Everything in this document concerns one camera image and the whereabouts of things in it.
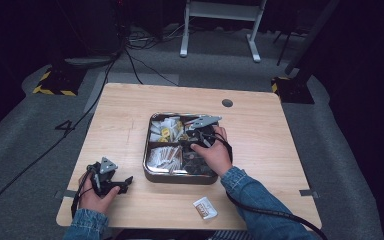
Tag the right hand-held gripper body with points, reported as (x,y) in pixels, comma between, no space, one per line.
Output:
(204,121)

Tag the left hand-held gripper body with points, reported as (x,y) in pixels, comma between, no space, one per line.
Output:
(107,165)

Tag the square metal divided tray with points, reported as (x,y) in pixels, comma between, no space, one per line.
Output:
(180,178)

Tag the single white brown packet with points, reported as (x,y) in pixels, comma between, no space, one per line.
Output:
(205,208)

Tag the person's left hand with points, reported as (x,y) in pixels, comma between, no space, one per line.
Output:
(95,201)

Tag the person's right hand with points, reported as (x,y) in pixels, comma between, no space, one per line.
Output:
(216,158)

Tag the pile of dark packets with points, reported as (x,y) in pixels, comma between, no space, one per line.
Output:
(193,164)

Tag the pile of white yellow packets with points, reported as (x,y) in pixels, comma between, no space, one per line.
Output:
(165,131)

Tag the grey table grommet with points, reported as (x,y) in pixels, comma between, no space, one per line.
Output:
(227,103)

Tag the pile of white brown sachets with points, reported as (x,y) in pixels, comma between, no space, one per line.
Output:
(165,158)

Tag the grey tape strip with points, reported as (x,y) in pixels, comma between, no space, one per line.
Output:
(308,193)
(66,194)

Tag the black yellow striped stand base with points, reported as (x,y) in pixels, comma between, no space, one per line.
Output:
(293,91)
(60,81)

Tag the grey oval stand base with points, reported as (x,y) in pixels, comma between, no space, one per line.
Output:
(86,62)

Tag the black tripod legs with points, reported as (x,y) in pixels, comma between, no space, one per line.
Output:
(285,46)

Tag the dark slanted stand pole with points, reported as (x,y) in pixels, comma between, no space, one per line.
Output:
(313,33)

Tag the white desk frame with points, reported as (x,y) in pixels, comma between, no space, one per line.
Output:
(221,11)

